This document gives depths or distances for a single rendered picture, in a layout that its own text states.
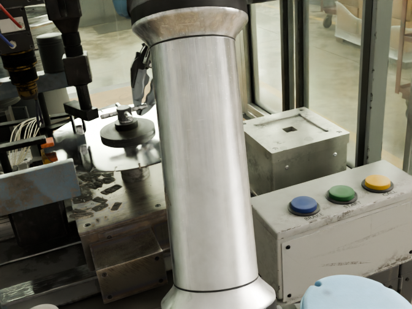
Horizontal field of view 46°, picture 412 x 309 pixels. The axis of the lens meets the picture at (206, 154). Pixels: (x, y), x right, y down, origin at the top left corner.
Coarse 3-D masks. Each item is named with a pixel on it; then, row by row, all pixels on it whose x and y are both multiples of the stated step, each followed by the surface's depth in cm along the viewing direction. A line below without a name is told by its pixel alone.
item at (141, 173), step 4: (140, 168) 98; (144, 168) 99; (148, 168) 101; (124, 172) 98; (128, 172) 98; (132, 172) 98; (136, 172) 98; (140, 172) 98; (144, 172) 99; (148, 172) 100; (124, 176) 99; (128, 176) 98; (132, 176) 98; (136, 176) 98; (140, 176) 99; (144, 176) 99; (148, 176) 100; (124, 180) 99; (128, 180) 99; (132, 180) 99; (136, 180) 99; (140, 180) 99
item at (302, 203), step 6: (294, 198) 77; (300, 198) 77; (306, 198) 77; (312, 198) 76; (294, 204) 75; (300, 204) 75; (306, 204) 75; (312, 204) 75; (294, 210) 75; (300, 210) 74; (306, 210) 74; (312, 210) 74
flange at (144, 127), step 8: (136, 120) 96; (144, 120) 99; (104, 128) 97; (112, 128) 97; (120, 128) 94; (128, 128) 94; (136, 128) 95; (144, 128) 95; (152, 128) 95; (104, 136) 94; (112, 136) 93; (120, 136) 93; (128, 136) 92; (136, 136) 92; (144, 136) 93
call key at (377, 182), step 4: (368, 176) 81; (372, 176) 81; (376, 176) 81; (380, 176) 80; (384, 176) 80; (368, 180) 80; (372, 180) 79; (376, 180) 79; (380, 180) 79; (384, 180) 79; (388, 180) 79; (368, 184) 79; (372, 184) 78; (376, 184) 78; (380, 184) 78; (384, 184) 78; (388, 184) 78; (372, 188) 78; (376, 188) 78; (380, 188) 78; (384, 188) 78
